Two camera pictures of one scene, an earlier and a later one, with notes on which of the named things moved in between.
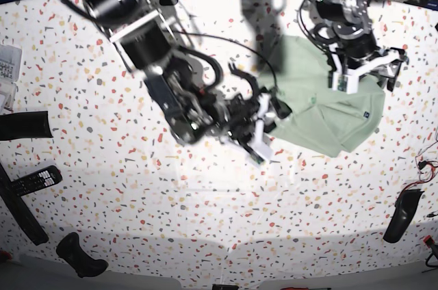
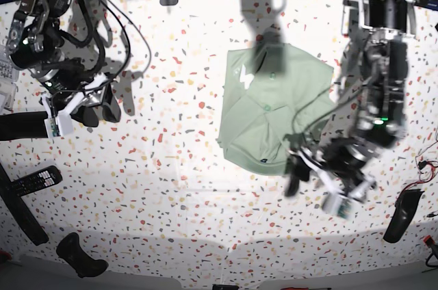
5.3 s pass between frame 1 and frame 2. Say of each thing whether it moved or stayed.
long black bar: stayed
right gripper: moved
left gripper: moved
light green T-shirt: moved
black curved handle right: stayed
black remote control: stayed
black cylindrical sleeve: stayed
